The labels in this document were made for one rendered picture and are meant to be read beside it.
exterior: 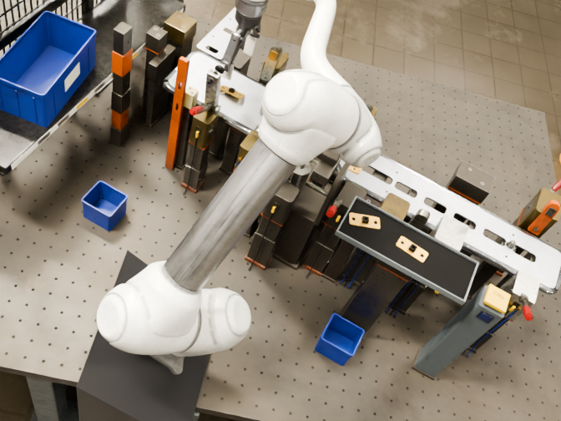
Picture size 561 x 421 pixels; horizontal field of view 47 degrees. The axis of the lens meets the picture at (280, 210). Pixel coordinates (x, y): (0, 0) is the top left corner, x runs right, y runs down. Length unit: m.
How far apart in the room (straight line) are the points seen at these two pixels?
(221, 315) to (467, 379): 0.91
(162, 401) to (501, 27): 3.74
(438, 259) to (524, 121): 1.40
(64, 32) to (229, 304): 0.98
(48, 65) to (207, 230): 0.91
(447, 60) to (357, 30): 0.60
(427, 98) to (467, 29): 1.84
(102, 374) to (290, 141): 0.74
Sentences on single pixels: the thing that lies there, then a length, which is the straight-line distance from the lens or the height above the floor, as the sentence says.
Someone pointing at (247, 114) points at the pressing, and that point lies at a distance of 2.06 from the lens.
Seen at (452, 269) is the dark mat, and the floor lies 1.16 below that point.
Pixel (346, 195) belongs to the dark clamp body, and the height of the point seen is 1.08.
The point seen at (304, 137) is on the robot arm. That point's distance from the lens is 1.27.
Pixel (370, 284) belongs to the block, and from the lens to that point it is 1.82.
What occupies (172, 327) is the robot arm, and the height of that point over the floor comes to 1.14.
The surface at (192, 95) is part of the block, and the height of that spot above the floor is 1.06.
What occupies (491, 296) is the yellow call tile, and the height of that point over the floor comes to 1.16.
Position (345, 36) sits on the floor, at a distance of 4.14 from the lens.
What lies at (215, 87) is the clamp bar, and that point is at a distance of 1.87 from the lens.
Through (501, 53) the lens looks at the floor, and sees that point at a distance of 4.60.
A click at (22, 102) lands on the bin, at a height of 1.10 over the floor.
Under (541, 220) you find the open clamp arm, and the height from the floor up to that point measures 1.04.
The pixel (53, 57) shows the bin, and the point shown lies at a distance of 2.11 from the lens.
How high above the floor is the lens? 2.47
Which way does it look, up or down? 53 degrees down
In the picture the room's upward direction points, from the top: 21 degrees clockwise
